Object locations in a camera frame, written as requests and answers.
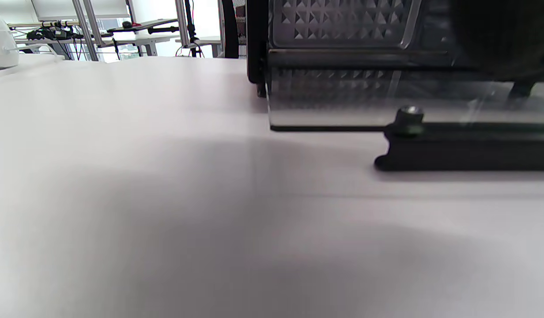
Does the person's left hand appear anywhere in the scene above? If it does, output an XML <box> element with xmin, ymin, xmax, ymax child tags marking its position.
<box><xmin>449</xmin><ymin>0</ymin><xmax>544</xmax><ymax>82</ymax></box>

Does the red toaster oven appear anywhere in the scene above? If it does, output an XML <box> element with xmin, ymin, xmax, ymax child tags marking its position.
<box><xmin>246</xmin><ymin>0</ymin><xmax>544</xmax><ymax>173</ymax></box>

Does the white rounded appliance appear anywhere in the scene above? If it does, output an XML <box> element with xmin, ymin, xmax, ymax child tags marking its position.
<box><xmin>0</xmin><ymin>9</ymin><xmax>21</xmax><ymax>71</ymax></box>

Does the aluminium frame post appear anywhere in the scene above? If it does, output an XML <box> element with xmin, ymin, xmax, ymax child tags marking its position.
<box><xmin>175</xmin><ymin>0</ymin><xmax>191</xmax><ymax>48</ymax></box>
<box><xmin>71</xmin><ymin>0</ymin><xmax>107</xmax><ymax>61</ymax></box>

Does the black cable bundle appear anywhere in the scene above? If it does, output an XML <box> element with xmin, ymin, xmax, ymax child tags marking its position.
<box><xmin>26</xmin><ymin>24</ymin><xmax>85</xmax><ymax>42</ymax></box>

